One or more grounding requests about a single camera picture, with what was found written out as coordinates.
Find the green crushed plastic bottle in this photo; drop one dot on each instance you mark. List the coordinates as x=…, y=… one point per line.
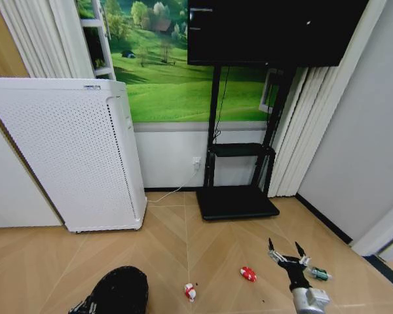
x=320, y=273

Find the white ladder shelf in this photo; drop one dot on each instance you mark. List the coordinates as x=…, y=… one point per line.
x=100, y=39

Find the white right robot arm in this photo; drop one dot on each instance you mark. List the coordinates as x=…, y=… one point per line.
x=309, y=301

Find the red white crushed can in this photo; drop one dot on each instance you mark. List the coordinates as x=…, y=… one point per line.
x=190, y=291

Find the green landscape wall poster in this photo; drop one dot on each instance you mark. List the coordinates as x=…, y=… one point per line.
x=170, y=88

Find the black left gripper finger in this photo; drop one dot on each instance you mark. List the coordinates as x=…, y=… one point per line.
x=86, y=302

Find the white wall socket plug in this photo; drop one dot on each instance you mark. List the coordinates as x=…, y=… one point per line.
x=196, y=162

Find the red white crumpled wrapper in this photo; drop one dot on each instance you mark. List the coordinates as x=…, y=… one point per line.
x=248, y=274

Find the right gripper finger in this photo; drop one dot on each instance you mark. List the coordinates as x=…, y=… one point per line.
x=273, y=253
x=303, y=256

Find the black television floor stand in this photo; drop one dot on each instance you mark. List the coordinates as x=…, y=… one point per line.
x=237, y=204

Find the black television screen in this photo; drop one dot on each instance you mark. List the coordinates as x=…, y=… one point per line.
x=272, y=31

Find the white perforated air purifier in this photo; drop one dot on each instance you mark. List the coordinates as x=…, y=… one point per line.
x=75, y=153

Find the white door frame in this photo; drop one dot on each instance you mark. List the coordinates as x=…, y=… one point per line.
x=380, y=225

